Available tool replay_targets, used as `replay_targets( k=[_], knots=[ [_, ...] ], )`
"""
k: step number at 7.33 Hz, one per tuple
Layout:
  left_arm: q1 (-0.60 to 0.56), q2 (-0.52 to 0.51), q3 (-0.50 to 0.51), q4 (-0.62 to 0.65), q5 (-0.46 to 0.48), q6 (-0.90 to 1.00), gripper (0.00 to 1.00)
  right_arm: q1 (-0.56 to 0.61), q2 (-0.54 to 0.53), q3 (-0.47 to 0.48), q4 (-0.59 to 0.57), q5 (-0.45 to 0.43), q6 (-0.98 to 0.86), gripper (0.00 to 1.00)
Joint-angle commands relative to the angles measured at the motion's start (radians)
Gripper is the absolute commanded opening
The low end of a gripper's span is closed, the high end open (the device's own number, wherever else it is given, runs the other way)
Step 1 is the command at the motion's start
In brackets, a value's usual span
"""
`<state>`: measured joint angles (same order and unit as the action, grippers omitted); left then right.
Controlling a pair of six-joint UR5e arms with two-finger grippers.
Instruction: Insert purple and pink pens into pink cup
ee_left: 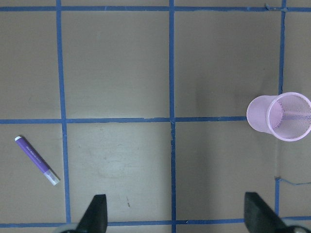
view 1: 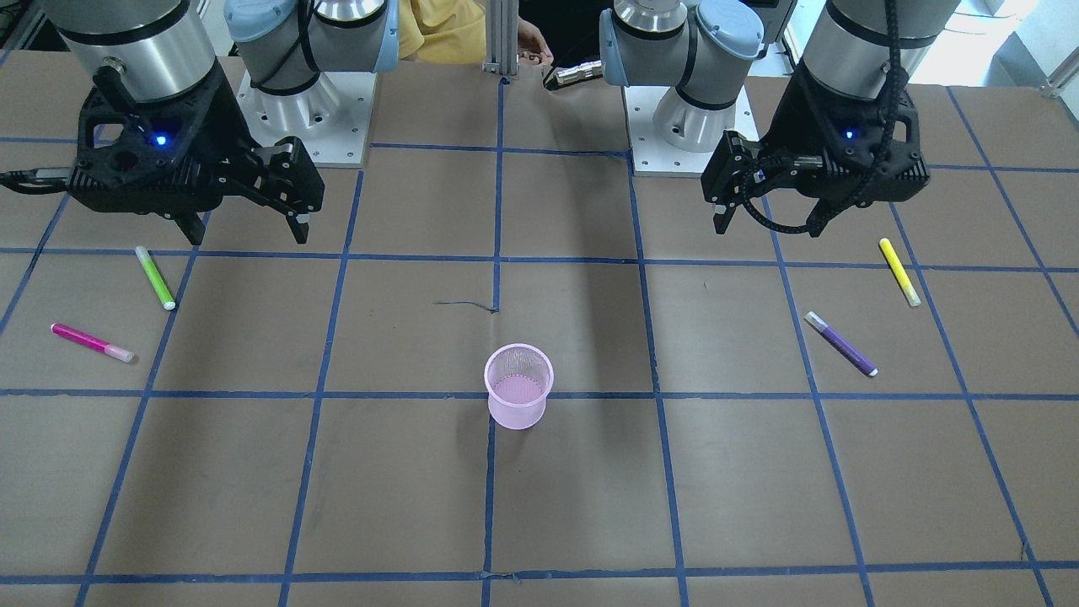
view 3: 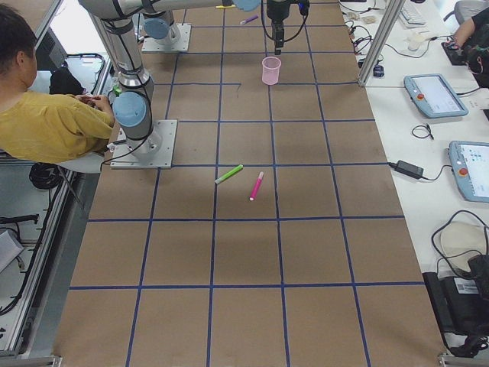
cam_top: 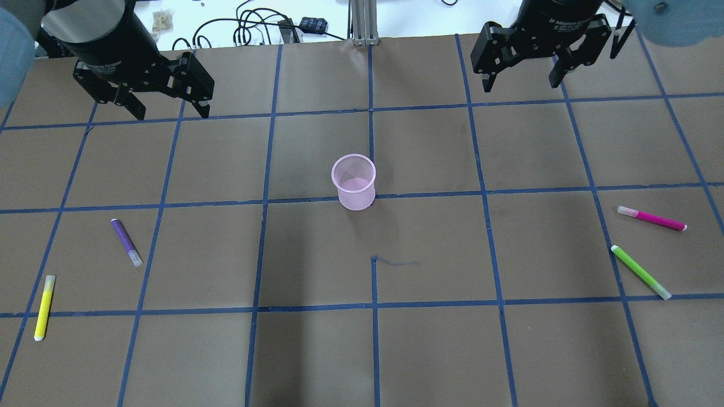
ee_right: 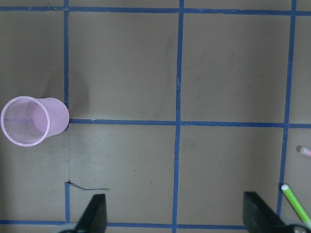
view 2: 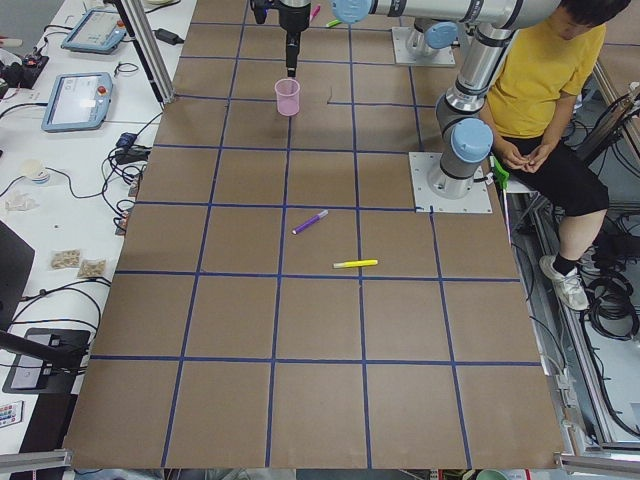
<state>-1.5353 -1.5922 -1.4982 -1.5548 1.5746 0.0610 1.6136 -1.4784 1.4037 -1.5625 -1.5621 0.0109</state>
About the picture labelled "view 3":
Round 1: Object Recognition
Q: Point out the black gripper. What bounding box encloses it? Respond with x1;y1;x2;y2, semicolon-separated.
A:
266;0;291;54

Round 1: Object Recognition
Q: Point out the purple marker pen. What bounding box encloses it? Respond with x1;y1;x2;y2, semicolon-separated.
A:
239;15;258;25

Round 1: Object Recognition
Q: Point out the pink marker pen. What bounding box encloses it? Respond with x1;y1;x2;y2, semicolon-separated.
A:
249;171;264;201

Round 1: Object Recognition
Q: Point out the translucent pink plastic cup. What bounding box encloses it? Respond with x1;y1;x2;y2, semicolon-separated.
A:
261;57;281;86

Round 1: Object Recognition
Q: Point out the white keyboard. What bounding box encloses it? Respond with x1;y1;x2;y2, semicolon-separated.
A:
399;2;426;28

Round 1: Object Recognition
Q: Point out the green marker pen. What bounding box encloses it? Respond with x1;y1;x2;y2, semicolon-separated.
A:
215;164;244;185

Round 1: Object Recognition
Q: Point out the upper blue teach pendant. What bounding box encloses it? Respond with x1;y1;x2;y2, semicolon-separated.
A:
403;73;468;119

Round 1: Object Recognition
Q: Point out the blue teach pendant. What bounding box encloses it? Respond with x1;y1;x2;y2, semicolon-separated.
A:
449;141;488;203
403;73;468;119

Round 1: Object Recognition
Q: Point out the black power adapter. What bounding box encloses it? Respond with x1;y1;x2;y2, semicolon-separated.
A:
388;160;423;180

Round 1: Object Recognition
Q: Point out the person in black shirt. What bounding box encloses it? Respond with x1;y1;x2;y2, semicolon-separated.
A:
452;8;488;87

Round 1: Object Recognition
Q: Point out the white chair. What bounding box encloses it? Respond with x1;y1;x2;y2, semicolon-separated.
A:
57;152;104;174

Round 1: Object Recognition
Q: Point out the lower blue teach pendant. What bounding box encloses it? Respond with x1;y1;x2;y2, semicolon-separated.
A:
449;141;488;203

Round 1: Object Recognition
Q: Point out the person in yellow shirt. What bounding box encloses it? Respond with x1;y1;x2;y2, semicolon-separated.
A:
1;5;115;164

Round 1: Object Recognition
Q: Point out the round beige disc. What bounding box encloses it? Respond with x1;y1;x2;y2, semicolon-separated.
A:
440;222;487;272

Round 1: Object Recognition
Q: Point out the aluminium frame post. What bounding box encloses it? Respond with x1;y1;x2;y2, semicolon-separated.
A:
358;0;404;87

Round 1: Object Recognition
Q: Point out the small black looped cable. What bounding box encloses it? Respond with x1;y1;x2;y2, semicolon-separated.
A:
411;123;435;141

